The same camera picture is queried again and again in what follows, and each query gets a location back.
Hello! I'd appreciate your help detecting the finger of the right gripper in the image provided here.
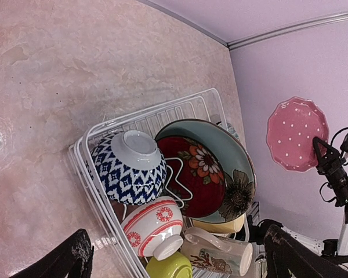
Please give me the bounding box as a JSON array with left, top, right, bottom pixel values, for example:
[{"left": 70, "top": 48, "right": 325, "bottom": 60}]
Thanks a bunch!
[{"left": 313, "top": 137, "right": 340, "bottom": 167}]

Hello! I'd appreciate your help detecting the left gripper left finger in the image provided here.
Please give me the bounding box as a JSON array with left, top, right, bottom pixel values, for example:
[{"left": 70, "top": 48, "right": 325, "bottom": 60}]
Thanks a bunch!
[{"left": 13, "top": 229, "right": 93, "bottom": 277}]

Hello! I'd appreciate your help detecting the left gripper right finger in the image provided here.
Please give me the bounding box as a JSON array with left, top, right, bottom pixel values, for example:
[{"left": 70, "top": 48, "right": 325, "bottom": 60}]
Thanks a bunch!
[{"left": 264, "top": 225, "right": 348, "bottom": 278}]

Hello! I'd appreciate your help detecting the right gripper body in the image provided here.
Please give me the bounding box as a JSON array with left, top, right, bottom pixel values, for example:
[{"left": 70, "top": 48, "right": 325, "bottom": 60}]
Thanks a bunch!
[{"left": 325, "top": 166, "right": 348, "bottom": 206}]

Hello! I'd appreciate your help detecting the pink polka dot plate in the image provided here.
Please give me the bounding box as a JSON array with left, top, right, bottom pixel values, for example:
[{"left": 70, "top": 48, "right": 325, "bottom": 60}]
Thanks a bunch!
[{"left": 266, "top": 97, "right": 329, "bottom": 173}]

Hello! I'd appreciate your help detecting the teal red flower plate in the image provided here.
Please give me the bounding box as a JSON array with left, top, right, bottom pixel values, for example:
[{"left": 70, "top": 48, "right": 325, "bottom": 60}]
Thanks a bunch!
[{"left": 155, "top": 119, "right": 256, "bottom": 224}]

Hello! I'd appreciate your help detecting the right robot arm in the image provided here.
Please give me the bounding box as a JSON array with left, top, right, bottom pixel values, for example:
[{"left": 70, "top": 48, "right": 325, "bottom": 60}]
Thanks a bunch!
[{"left": 313, "top": 133, "right": 348, "bottom": 261}]

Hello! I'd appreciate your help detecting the pale yellow cup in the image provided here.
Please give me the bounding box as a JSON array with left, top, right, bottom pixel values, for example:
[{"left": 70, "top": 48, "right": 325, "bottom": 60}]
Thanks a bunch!
[{"left": 192, "top": 214, "right": 246, "bottom": 234}]

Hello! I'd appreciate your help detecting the teal floral mug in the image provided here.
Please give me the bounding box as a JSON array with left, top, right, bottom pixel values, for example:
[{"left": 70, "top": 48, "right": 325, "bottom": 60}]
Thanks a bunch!
[{"left": 180, "top": 227, "right": 253, "bottom": 277}]

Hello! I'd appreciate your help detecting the white red patterned bowl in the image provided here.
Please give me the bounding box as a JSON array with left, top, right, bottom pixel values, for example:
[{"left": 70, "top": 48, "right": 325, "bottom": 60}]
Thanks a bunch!
[{"left": 121, "top": 196, "right": 183, "bottom": 261}]

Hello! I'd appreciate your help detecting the lime green bowl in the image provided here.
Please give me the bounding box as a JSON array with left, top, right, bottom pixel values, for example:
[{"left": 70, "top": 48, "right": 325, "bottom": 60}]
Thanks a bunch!
[{"left": 146, "top": 252, "right": 193, "bottom": 278}]

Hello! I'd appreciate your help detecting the blue white patterned bowl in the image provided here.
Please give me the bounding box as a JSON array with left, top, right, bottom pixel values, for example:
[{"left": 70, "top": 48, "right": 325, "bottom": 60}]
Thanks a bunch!
[{"left": 91, "top": 130, "right": 167, "bottom": 206}]

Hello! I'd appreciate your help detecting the white wire dish rack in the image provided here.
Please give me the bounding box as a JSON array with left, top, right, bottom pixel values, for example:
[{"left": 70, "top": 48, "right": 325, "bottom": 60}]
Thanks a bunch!
[{"left": 68, "top": 87, "right": 260, "bottom": 278}]

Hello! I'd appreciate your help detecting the right aluminium frame post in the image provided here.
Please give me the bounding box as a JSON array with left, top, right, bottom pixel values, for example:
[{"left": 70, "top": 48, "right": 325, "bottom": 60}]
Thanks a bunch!
[{"left": 227, "top": 12, "right": 348, "bottom": 51}]

